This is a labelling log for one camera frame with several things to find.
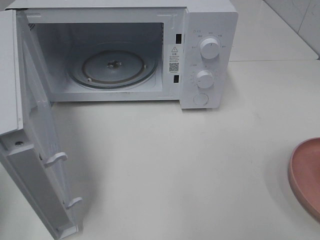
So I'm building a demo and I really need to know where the white microwave knob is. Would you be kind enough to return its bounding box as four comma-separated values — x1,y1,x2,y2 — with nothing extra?
195,70,215,89
199,36,221,60

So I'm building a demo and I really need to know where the white microwave door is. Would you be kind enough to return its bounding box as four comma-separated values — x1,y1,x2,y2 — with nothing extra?
0,9,81,240

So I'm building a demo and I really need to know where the pink round plate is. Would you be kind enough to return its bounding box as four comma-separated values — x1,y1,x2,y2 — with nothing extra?
288,137,320,221

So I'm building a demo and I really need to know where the glass microwave turntable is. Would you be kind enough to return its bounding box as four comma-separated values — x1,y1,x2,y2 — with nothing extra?
66,42,162,90

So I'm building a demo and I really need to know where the white warning label sticker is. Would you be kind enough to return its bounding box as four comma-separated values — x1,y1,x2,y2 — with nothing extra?
167,44,183,74

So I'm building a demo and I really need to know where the white microwave oven body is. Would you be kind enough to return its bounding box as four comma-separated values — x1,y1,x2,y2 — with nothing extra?
4,0,238,109

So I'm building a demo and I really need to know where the round white door release button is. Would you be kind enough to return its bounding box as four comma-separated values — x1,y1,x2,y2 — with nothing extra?
193,93,209,106

